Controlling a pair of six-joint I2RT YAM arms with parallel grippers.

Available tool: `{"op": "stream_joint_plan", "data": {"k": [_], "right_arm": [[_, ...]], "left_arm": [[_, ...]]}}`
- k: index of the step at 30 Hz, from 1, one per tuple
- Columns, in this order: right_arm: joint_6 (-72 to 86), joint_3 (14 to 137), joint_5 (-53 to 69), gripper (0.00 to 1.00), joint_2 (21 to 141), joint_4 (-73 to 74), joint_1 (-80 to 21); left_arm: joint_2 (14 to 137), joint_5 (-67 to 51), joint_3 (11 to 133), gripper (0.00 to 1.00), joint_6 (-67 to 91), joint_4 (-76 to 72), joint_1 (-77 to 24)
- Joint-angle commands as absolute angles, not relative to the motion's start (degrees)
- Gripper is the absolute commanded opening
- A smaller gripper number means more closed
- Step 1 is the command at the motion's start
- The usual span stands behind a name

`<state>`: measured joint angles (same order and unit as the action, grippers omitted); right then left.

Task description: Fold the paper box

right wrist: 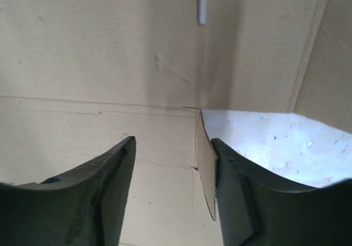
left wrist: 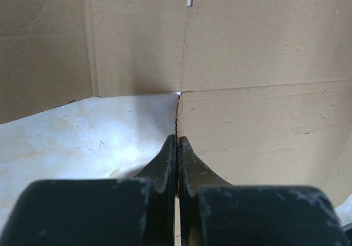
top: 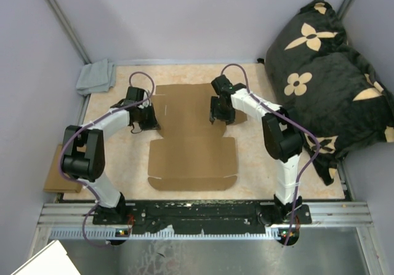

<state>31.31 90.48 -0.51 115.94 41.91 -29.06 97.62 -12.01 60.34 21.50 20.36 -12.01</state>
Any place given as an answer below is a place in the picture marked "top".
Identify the purple cable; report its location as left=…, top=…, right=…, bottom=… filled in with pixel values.
left=220, top=63, right=321, bottom=247
left=58, top=71, right=156, bottom=249

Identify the black floral pillow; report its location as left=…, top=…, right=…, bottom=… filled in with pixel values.
left=262, top=0, right=393, bottom=185

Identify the grey folded cloth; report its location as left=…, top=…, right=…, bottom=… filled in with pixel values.
left=76, top=58, right=116, bottom=96

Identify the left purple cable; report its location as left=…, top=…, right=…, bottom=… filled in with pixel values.
left=58, top=71, right=156, bottom=249

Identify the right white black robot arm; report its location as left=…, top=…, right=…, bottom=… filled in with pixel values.
left=209, top=75, right=304, bottom=223

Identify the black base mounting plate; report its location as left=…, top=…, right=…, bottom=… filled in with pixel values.
left=93, top=200, right=312, bottom=245

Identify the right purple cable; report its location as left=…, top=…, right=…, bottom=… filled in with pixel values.
left=220, top=63, right=321, bottom=247

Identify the aluminium rail frame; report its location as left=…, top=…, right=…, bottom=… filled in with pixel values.
left=38, top=201, right=386, bottom=274

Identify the brown cardboard box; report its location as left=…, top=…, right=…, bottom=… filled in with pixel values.
left=148, top=84, right=238, bottom=191

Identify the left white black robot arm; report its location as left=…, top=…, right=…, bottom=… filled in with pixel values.
left=59, top=87, right=160, bottom=224

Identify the white sheet corner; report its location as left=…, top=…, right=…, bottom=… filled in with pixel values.
left=12, top=240, right=80, bottom=275

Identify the small flat cardboard box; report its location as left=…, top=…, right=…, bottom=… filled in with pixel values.
left=43, top=145, right=82, bottom=193

